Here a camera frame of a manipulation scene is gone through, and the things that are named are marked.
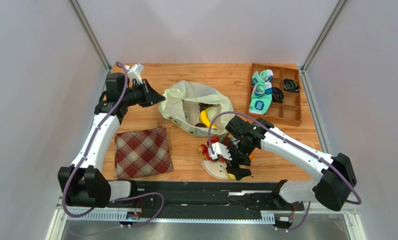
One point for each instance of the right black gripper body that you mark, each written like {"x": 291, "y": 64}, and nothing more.
{"x": 236, "y": 160}

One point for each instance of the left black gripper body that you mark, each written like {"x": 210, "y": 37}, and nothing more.
{"x": 136, "y": 95}

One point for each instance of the white plastic bag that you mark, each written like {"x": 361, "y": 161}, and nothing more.
{"x": 182, "y": 105}

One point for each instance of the red fake strawberry bunch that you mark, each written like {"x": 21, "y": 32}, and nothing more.
{"x": 203, "y": 148}

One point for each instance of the yellow fake banana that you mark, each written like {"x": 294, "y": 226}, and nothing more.
{"x": 203, "y": 117}

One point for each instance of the dark fake plum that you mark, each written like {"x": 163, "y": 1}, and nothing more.
{"x": 200, "y": 125}

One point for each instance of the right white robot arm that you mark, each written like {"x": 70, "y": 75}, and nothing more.
{"x": 333, "y": 177}

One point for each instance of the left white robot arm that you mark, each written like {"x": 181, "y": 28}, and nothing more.
{"x": 82, "y": 183}

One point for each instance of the dark fake grapes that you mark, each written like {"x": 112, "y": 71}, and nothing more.
{"x": 204, "y": 106}

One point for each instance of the blue and cream plate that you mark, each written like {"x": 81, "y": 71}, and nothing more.
{"x": 215, "y": 169}

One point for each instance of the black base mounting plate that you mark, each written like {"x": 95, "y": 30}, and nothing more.
{"x": 218, "y": 201}

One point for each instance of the red plaid cloth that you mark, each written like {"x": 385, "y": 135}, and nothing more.
{"x": 142, "y": 153}

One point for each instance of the brown wooden organizer tray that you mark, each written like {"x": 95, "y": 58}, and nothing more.
{"x": 286, "y": 107}

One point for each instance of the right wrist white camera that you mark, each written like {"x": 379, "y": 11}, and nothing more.
{"x": 218, "y": 150}

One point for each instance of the wrist white camera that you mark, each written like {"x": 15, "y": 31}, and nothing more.
{"x": 134, "y": 73}
{"x": 218, "y": 150}

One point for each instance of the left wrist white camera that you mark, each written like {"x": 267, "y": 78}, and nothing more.
{"x": 134, "y": 73}

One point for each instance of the aluminium frame rail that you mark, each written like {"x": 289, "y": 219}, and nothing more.
{"x": 313, "y": 222}

